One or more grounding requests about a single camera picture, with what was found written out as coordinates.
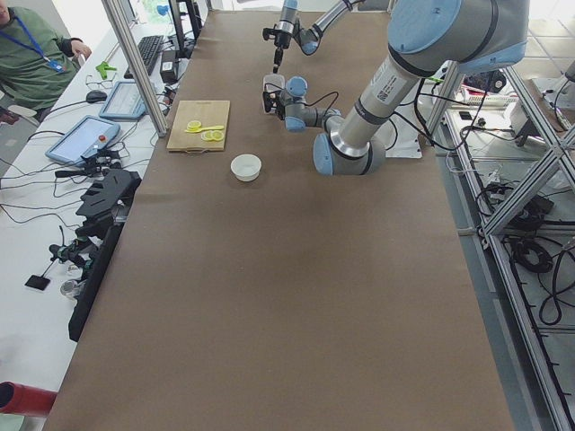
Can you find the eyeglasses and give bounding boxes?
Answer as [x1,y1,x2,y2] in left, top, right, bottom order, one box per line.
[84,75,116,90]

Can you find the white round bowl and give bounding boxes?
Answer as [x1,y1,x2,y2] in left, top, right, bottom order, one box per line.
[230,154,262,182]

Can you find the aluminium frame rack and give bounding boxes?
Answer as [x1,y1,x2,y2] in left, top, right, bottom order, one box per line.
[422,57,574,430]

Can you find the yellow plastic knife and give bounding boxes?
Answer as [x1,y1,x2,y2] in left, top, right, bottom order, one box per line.
[185,125,225,133]

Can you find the single lemon slice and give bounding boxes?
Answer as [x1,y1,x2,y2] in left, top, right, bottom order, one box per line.
[186,120,202,130]

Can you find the black power adapter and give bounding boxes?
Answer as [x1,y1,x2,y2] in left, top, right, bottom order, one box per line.
[160,50,179,84]

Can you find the green plastic clamp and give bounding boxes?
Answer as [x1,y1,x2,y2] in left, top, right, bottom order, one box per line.
[95,61,117,80]

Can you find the black computer mouse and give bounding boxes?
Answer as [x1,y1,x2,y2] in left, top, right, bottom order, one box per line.
[85,90,108,103]

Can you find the black keyboard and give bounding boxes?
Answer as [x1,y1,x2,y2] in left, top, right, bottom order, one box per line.
[137,35,164,75]

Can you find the far blue teach pendant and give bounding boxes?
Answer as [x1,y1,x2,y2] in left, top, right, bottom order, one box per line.
[99,80,146,121]

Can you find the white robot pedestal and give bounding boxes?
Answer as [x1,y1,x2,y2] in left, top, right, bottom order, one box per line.
[376,62,449,159]

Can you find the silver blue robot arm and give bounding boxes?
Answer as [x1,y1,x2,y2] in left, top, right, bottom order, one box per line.
[262,0,361,74]
[262,0,529,175]

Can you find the clear plastic egg box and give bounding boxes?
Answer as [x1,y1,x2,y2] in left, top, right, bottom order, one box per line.
[262,73,285,106]

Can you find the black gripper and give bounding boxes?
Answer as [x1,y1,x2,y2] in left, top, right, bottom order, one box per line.
[272,31,292,74]
[263,92,286,120]

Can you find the blue teach pendant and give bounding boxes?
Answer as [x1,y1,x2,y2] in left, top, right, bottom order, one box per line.
[45,116,120,164]
[99,80,146,121]

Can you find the wooden cutting board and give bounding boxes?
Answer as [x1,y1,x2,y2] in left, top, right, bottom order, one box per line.
[166,101,231,153]

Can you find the aluminium frame post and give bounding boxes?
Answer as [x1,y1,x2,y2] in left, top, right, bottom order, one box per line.
[102,0,168,137]

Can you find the lemon slice pair top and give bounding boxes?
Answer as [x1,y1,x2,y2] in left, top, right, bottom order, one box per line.
[204,130,225,141]

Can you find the small black square pad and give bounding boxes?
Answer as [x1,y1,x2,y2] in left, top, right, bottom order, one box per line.
[24,275,50,291]

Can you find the person in green sweater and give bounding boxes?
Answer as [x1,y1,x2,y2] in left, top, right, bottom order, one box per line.
[1,1,92,113]

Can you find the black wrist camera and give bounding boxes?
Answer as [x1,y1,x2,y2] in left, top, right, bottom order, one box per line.
[262,28,277,40]

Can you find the near blue teach pendant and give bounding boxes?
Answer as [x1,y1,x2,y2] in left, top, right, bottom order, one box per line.
[45,116,120,164]

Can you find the red cylinder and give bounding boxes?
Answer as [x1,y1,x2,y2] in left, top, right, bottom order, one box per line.
[1,382,58,418]

